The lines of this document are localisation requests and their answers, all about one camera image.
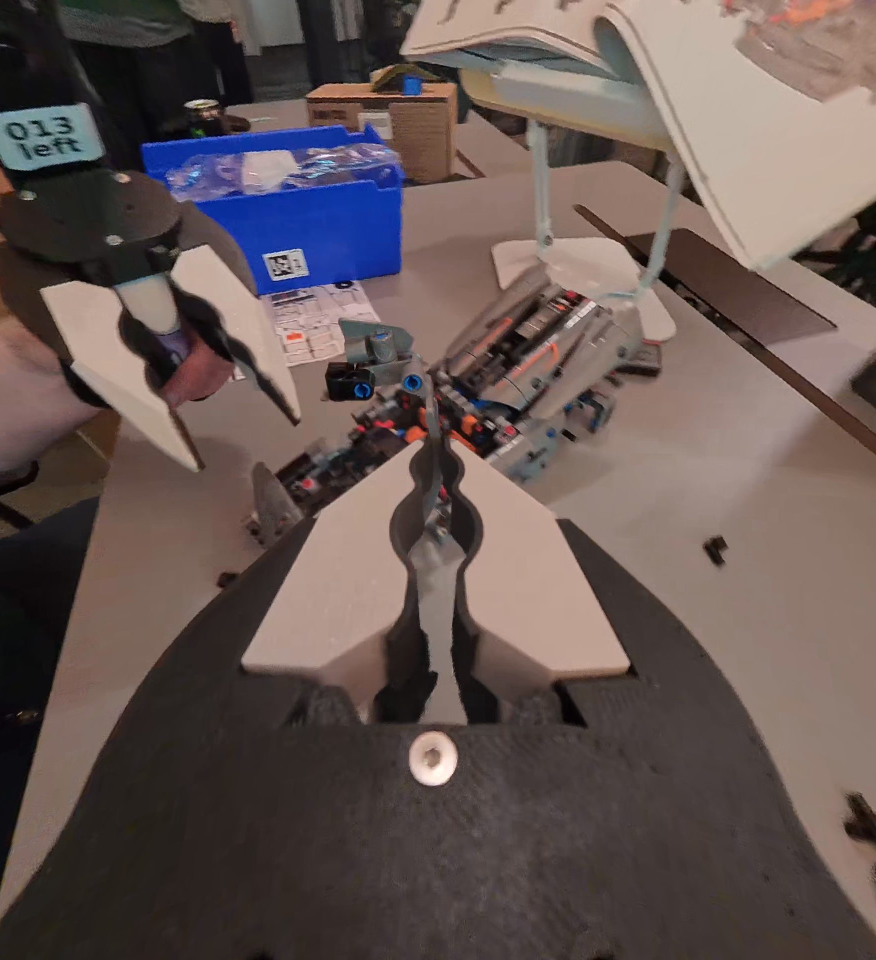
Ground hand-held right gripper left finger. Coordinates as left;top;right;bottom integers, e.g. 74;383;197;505
240;439;437;725

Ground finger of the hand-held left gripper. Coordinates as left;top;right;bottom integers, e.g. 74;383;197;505
170;243;304;427
39;279;206;474

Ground person's dark green clothing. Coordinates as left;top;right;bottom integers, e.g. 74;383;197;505
0;498;100;960

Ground dark drink can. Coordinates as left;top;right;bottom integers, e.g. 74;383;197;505
183;97;229;140

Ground white instruction booklet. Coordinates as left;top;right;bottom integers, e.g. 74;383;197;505
400;0;876;271

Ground dark brown board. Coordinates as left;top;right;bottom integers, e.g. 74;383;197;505
574;204;838;348

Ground clear plastic bags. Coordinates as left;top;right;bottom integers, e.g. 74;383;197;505
164;142;401;204

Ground white book stand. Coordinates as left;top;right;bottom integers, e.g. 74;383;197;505
459;60;690;345

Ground grey lego car model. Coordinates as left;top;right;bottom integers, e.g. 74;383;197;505
246;262;664;549

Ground cardboard box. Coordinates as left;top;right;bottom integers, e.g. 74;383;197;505
305;81;460;185

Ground blue plastic bin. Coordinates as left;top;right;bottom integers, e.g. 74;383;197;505
140;123;407;297

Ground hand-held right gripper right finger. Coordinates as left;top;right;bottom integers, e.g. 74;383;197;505
447;439;631;725

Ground white sticker sheet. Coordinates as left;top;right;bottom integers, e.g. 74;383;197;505
261;279;379;369

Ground person's left hand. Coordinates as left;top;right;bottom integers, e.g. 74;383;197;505
160;330;235;410

